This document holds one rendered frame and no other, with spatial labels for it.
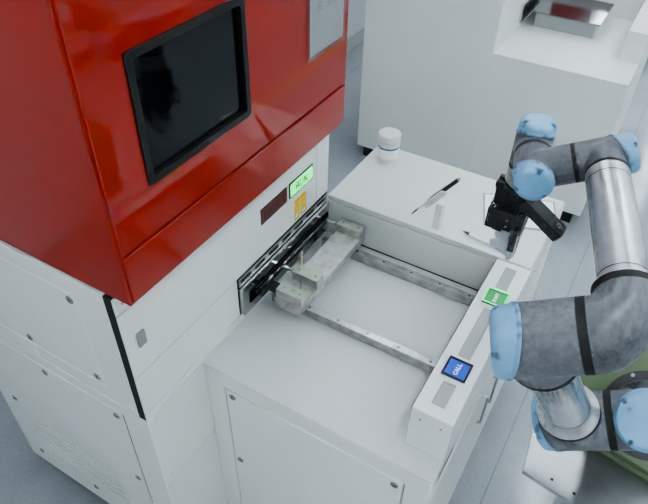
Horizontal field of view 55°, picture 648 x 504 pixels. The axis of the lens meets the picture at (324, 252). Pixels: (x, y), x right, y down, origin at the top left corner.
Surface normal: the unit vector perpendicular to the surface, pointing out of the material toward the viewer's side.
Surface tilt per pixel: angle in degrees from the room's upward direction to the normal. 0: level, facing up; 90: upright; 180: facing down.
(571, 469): 0
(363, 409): 0
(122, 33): 90
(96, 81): 90
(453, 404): 0
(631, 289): 9
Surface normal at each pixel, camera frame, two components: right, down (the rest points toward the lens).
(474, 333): 0.02, -0.75
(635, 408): -0.33, -0.20
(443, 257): -0.51, 0.56
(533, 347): -0.42, 0.04
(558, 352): -0.38, 0.26
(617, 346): 0.01, 0.18
